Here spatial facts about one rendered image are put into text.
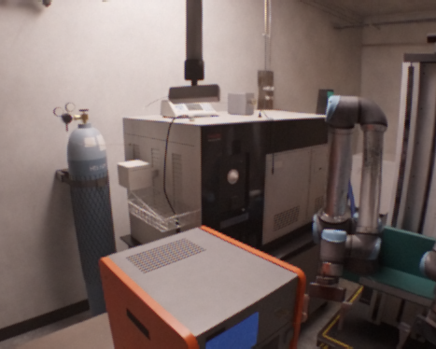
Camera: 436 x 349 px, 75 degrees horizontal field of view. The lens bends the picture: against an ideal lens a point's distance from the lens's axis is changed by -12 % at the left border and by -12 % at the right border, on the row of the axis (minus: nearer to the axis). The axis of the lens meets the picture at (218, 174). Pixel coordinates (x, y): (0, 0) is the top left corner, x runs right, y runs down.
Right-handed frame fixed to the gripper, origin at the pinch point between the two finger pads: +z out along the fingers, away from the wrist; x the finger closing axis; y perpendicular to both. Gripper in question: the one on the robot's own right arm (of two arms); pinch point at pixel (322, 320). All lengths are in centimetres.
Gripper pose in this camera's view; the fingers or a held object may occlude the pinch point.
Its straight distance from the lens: 127.9
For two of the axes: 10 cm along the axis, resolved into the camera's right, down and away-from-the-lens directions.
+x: -8.2, -0.2, 5.7
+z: -1.4, 9.8, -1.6
